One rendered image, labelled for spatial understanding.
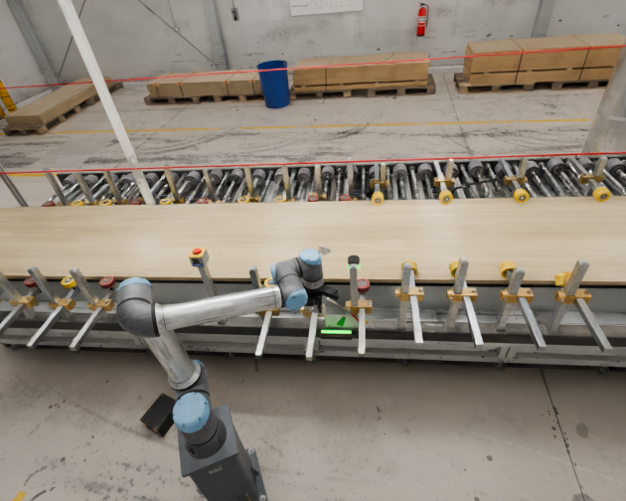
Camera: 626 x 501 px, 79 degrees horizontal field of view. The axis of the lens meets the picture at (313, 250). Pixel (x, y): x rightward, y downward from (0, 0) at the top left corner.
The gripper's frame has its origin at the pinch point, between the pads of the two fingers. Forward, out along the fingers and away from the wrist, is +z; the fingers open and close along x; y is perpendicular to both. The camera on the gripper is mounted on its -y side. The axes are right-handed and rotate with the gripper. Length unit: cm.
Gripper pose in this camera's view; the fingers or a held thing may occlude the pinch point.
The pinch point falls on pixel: (322, 312)
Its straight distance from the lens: 181.9
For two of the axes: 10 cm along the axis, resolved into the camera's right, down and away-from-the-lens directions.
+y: -9.9, 0.2, 1.2
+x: -0.8, 6.4, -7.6
